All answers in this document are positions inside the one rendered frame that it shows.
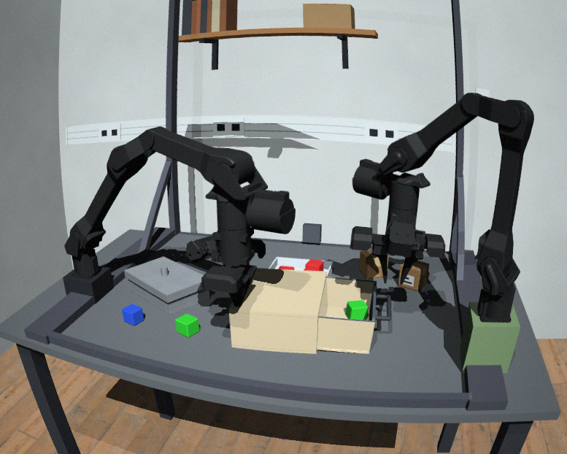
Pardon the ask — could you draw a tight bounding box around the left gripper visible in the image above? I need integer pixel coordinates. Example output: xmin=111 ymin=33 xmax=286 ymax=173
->
xmin=350 ymin=205 xmax=445 ymax=285

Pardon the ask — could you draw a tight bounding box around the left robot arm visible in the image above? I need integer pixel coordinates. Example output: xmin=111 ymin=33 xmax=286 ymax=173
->
xmin=352 ymin=93 xmax=534 ymax=323

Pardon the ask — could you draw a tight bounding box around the white open tray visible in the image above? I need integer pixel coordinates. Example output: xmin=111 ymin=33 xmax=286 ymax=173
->
xmin=269 ymin=257 xmax=333 ymax=277

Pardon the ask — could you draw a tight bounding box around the blue block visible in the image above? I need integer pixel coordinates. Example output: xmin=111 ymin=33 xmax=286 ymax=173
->
xmin=122 ymin=304 xmax=144 ymax=326

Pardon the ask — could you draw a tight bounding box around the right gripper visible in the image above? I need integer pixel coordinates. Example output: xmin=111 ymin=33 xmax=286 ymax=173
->
xmin=201 ymin=226 xmax=266 ymax=307

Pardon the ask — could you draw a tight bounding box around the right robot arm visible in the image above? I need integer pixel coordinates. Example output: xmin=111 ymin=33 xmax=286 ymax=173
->
xmin=64 ymin=126 xmax=296 ymax=280

